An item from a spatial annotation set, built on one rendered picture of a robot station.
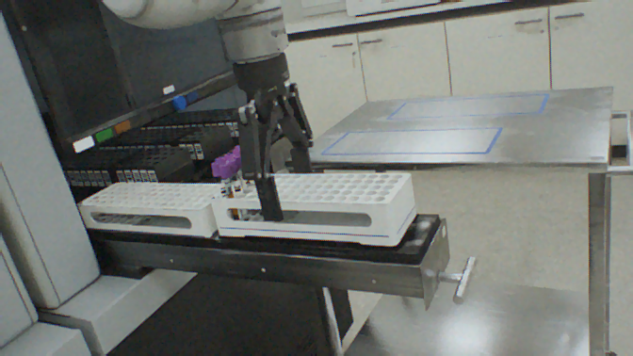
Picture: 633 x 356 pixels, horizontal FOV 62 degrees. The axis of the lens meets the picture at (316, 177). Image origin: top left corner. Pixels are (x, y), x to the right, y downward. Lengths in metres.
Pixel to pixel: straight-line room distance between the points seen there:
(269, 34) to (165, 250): 0.41
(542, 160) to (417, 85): 2.23
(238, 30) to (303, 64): 2.67
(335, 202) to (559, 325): 0.86
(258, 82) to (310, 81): 2.66
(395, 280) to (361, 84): 2.58
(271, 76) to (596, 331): 0.73
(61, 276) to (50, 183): 0.16
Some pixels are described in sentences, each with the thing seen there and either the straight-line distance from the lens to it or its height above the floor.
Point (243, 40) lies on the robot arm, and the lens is 0.70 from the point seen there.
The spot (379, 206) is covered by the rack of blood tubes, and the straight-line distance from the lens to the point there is 0.68.
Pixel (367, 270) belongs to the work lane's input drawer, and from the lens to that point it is 0.72.
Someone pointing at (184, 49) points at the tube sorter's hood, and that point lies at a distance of 1.19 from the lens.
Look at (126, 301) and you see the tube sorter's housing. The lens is 0.97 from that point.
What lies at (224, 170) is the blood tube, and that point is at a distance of 0.79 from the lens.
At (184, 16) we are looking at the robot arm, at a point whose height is 1.16.
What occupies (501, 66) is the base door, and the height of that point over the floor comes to 0.54.
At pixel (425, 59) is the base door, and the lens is 3.08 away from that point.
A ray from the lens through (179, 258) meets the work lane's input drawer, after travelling 0.91.
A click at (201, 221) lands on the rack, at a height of 0.84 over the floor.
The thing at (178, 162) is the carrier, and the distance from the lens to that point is 1.15.
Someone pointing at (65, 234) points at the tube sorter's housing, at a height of 0.85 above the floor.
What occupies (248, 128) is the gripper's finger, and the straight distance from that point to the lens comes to 0.71.
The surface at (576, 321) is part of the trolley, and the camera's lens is 1.47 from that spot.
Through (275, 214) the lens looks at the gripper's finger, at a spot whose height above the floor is 0.87.
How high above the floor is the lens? 1.17
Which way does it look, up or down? 21 degrees down
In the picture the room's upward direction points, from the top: 12 degrees counter-clockwise
